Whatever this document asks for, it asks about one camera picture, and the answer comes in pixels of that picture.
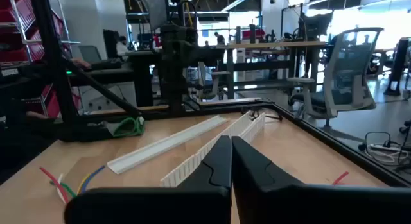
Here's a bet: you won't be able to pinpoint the white office chair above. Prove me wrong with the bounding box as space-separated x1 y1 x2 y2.
197 61 231 100

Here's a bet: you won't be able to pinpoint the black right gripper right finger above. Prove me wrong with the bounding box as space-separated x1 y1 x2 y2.
231 136 411 224

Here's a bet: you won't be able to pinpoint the black glove green cuff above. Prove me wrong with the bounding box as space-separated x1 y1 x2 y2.
57 116 146 143

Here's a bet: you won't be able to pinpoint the white power strip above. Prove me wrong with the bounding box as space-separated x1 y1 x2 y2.
358 130 411 167

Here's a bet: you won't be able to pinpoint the red cable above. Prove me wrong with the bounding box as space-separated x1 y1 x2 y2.
39 166 70 205

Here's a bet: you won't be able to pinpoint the white cable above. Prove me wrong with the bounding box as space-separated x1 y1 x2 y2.
56 173 67 204

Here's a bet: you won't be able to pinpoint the red storage bin shelf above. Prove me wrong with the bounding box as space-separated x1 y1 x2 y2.
0 0 81 119

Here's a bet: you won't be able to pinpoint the black safety glasses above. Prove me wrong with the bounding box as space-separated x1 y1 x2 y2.
240 105 284 122

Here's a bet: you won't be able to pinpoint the wood-topped desk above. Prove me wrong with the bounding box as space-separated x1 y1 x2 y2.
214 40 327 100

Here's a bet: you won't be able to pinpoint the white slotted cable duct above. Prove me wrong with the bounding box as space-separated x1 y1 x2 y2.
159 110 267 188

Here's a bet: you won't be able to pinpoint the loose red wire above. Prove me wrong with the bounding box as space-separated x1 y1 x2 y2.
332 171 350 186

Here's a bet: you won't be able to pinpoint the grey laptop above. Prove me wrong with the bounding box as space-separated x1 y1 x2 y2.
78 45 123 71

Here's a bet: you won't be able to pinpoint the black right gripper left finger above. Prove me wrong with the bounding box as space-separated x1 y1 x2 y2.
63 135 233 224

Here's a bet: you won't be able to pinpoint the person's hand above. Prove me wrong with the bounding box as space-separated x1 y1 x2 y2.
71 58 92 71

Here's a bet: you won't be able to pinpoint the yellow cable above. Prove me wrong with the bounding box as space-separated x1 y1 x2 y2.
76 173 96 195

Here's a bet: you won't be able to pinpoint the long silver aluminium rail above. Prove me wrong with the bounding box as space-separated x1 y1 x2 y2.
107 114 229 175

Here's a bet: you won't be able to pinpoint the grey mesh office chair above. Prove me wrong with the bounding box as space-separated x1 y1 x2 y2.
286 26 385 127

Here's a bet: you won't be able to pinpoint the blue cable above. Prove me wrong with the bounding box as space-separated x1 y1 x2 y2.
81 165 107 193

